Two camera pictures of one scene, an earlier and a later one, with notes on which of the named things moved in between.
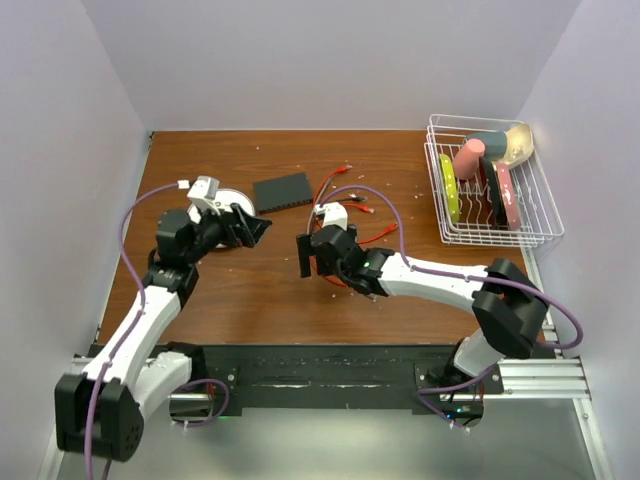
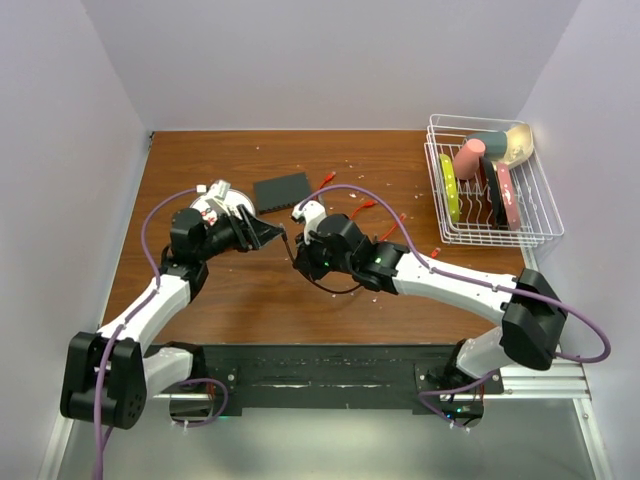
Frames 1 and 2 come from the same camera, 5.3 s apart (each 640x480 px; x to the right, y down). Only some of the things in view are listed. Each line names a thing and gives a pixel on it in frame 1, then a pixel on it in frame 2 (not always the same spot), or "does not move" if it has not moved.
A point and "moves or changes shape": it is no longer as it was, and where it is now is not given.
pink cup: [467, 159] does not move
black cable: [354, 199] → [308, 278]
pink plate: [508, 195] does not move
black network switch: [281, 193] does not move
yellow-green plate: [451, 186] does not move
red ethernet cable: [326, 178] moves or changes shape
